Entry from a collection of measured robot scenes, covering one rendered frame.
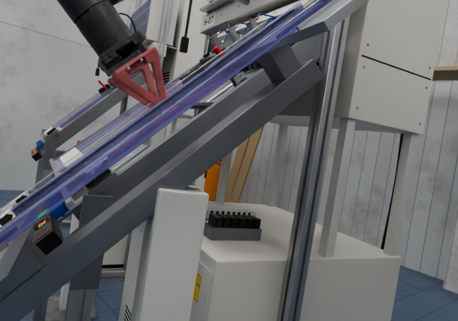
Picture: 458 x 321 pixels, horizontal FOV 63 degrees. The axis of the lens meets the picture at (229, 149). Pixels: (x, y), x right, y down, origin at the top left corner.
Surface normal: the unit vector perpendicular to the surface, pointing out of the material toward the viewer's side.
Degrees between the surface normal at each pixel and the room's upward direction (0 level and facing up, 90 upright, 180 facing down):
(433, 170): 90
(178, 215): 90
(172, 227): 90
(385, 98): 90
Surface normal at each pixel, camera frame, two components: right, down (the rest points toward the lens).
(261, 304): 0.47, 0.10
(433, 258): -0.74, -0.10
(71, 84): 0.65, 0.12
